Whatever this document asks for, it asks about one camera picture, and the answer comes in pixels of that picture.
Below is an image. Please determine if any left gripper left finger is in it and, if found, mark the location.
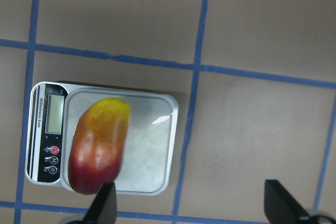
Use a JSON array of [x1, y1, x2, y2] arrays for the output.
[[83, 183, 117, 224]]

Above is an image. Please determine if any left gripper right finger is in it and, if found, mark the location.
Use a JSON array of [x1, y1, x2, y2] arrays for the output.
[[264, 179, 319, 224]]

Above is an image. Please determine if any yellow mango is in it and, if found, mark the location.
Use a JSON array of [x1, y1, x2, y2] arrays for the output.
[[68, 97, 131, 195]]

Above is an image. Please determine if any silver digital kitchen scale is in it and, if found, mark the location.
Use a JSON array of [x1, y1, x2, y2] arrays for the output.
[[25, 81, 179, 195]]

